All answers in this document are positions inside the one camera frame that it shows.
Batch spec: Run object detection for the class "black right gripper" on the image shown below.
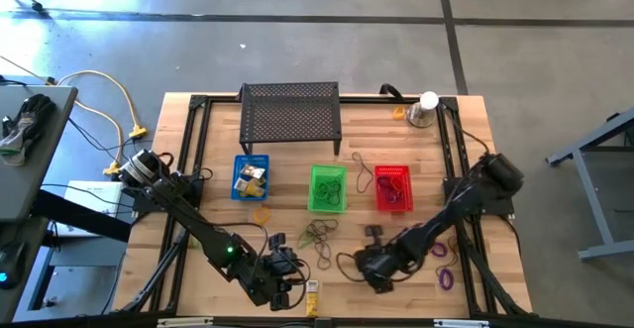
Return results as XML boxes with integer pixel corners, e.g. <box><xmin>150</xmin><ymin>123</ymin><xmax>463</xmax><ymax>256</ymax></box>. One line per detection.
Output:
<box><xmin>355</xmin><ymin>224</ymin><xmax>413</xmax><ymax>295</ymax></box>

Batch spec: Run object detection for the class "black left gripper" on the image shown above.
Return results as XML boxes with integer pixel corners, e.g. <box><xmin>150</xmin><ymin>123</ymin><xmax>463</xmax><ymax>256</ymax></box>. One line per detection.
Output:
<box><xmin>252</xmin><ymin>232</ymin><xmax>301</xmax><ymax>313</ymax></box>

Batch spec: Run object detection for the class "black rubber band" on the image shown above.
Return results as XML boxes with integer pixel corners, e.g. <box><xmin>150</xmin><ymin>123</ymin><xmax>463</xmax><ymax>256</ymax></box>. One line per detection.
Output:
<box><xmin>316</xmin><ymin>178</ymin><xmax>344</xmax><ymax>208</ymax></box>
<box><xmin>351</xmin><ymin>151</ymin><xmax>375</xmax><ymax>195</ymax></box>
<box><xmin>435</xmin><ymin>236</ymin><xmax>461</xmax><ymax>277</ymax></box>
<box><xmin>315</xmin><ymin>241</ymin><xmax>334</xmax><ymax>272</ymax></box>
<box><xmin>305</xmin><ymin>217</ymin><xmax>342</xmax><ymax>243</ymax></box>

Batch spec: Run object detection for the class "red plastic basket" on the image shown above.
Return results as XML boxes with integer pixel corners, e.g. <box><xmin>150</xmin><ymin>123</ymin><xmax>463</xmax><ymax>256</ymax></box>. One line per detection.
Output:
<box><xmin>373</xmin><ymin>164</ymin><xmax>415</xmax><ymax>214</ymax></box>

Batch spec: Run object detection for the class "black desk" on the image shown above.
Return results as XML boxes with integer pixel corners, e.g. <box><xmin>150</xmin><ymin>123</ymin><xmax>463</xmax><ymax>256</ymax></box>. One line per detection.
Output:
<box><xmin>0</xmin><ymin>188</ymin><xmax>133</xmax><ymax>324</ymax></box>

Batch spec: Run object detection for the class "dark grey desk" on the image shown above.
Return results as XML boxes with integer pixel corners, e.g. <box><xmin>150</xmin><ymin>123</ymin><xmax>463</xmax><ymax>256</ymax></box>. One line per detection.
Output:
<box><xmin>0</xmin><ymin>83</ymin><xmax>79</xmax><ymax>223</ymax></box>

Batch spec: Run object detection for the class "green plastic basket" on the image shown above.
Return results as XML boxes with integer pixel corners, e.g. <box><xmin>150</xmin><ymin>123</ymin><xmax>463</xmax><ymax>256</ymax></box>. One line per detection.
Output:
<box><xmin>307</xmin><ymin>164</ymin><xmax>349</xmax><ymax>214</ymax></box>

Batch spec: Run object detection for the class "blue plastic basket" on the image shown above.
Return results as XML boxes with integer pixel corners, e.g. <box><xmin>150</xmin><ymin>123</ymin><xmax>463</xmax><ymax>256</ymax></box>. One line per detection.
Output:
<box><xmin>230</xmin><ymin>154</ymin><xmax>271</xmax><ymax>203</ymax></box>

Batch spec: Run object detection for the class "silver metal bulb stand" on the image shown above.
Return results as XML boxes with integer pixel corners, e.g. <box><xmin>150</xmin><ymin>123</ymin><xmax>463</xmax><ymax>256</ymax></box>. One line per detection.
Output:
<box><xmin>406</xmin><ymin>100</ymin><xmax>438</xmax><ymax>130</ymax></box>

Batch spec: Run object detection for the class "black perforated metal shelf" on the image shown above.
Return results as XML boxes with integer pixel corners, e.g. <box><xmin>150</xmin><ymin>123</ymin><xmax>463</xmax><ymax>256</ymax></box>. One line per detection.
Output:
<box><xmin>238</xmin><ymin>80</ymin><xmax>344</xmax><ymax>157</ymax></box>

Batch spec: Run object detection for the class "white light bulb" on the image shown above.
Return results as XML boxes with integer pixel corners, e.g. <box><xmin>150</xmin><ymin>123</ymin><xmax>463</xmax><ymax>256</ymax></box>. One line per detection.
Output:
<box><xmin>419</xmin><ymin>90</ymin><xmax>440</xmax><ymax>111</ymax></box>

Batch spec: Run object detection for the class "black curved tube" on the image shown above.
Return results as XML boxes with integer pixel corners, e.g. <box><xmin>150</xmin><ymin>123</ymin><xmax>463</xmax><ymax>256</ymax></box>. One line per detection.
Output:
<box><xmin>379</xmin><ymin>83</ymin><xmax>405</xmax><ymax>99</ymax></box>

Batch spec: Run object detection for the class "white box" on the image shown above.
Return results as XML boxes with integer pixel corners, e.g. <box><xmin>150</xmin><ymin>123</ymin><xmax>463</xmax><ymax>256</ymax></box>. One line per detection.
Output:
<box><xmin>62</xmin><ymin>179</ymin><xmax>124</xmax><ymax>238</ymax></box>

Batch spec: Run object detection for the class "black computer mouse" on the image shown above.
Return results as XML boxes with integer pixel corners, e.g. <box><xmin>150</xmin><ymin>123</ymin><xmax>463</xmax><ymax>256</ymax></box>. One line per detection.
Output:
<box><xmin>0</xmin><ymin>241</ymin><xmax>27</xmax><ymax>290</ymax></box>

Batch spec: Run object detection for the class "black grey work glove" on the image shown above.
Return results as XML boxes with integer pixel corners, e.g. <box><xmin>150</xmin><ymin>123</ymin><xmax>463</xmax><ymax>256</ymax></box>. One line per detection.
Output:
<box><xmin>0</xmin><ymin>93</ymin><xmax>56</xmax><ymax>167</ymax></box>

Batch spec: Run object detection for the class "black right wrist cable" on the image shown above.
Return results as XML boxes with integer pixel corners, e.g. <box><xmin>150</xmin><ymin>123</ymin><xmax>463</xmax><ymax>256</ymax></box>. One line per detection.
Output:
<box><xmin>335</xmin><ymin>251</ymin><xmax>370</xmax><ymax>284</ymax></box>

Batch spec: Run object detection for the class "silver metal bracket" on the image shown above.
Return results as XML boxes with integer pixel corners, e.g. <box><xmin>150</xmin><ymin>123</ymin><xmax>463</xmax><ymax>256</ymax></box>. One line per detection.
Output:
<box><xmin>434</xmin><ymin>318</ymin><xmax>491</xmax><ymax>328</ymax></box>
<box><xmin>157</xmin><ymin>317</ymin><xmax>215</xmax><ymax>328</ymax></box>

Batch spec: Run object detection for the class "black aluminium table frame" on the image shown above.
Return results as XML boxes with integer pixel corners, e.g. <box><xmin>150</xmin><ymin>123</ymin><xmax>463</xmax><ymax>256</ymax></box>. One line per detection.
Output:
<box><xmin>118</xmin><ymin>93</ymin><xmax>534</xmax><ymax>319</ymax></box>

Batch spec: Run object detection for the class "yellow extension cable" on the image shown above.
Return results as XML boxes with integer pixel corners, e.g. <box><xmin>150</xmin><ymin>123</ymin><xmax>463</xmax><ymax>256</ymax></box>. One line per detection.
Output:
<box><xmin>56</xmin><ymin>68</ymin><xmax>149</xmax><ymax>178</ymax></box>

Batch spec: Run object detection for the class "grey metal table frame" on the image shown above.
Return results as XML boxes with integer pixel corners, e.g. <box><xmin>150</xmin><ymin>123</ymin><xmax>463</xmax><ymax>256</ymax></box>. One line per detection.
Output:
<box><xmin>546</xmin><ymin>108</ymin><xmax>634</xmax><ymax>263</ymax></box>

